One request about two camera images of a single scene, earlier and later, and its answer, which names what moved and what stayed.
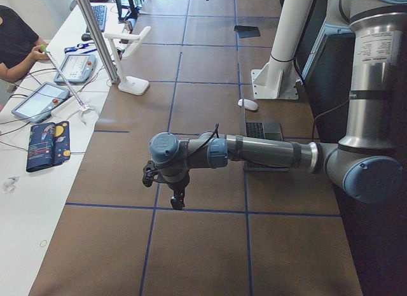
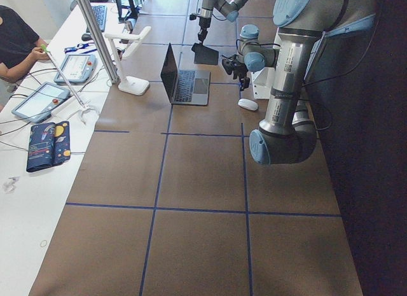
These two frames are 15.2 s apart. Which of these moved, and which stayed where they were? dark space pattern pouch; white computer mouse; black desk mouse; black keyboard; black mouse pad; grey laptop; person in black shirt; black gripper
Moved: grey laptop; black mouse pad; black gripper
Stayed: white computer mouse; black desk mouse; person in black shirt; dark space pattern pouch; black keyboard
